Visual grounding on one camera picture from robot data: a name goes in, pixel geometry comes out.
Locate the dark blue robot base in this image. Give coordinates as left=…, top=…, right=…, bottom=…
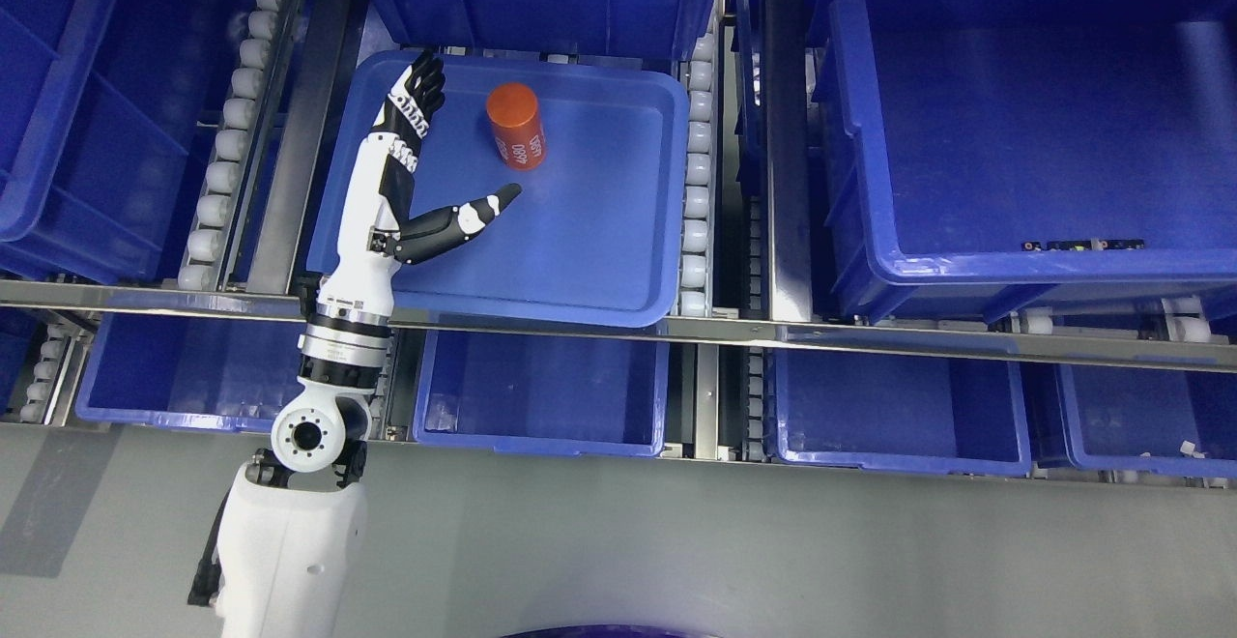
left=507, top=623, right=714, bottom=638

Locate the metal shelf front rail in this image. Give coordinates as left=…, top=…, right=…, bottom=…
left=1, top=278, right=1236, bottom=373

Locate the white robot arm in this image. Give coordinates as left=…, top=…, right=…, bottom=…
left=190, top=272, right=393, bottom=637

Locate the lower blue bin centre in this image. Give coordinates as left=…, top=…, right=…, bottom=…
left=411, top=331, right=669, bottom=457

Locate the orange cylindrical capacitor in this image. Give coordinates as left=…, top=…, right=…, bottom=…
left=485, top=82, right=546, bottom=171

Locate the shallow blue tray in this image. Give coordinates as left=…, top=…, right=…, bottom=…
left=306, top=48, right=690, bottom=329

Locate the white roller track centre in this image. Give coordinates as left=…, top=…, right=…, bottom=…
left=677, top=33, right=717, bottom=317

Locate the large blue bin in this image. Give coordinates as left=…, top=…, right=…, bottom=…
left=1, top=0, right=254, bottom=284
left=813, top=0, right=1236, bottom=321

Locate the white roller track left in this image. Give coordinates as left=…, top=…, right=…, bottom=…
left=176, top=0, right=285, bottom=293

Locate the white roller track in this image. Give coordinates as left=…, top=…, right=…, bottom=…
left=677, top=33, right=717, bottom=317
left=176, top=0, right=285, bottom=293

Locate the lower blue bin left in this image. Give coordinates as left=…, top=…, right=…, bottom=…
left=74, top=313, right=304, bottom=434

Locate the large blue bin right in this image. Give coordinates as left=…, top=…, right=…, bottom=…
left=813, top=0, right=1236, bottom=321

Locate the lower blue bin far right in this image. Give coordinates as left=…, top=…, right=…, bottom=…
left=1050, top=364, right=1236, bottom=479

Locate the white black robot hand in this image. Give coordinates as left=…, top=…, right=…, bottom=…
left=315, top=49, right=522, bottom=324

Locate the large blue bin left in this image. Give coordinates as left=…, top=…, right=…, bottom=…
left=1, top=0, right=254, bottom=284

